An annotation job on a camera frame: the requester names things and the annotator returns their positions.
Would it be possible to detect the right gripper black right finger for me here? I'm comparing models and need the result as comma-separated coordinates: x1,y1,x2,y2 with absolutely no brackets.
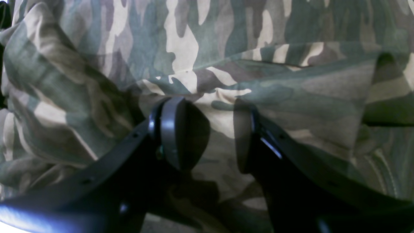
233,99,413,233

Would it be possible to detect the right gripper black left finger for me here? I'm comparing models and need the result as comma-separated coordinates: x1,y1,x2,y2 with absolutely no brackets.
1,97,210,233

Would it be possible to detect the camouflage T-shirt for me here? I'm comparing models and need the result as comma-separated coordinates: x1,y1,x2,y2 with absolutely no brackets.
1,0,413,233

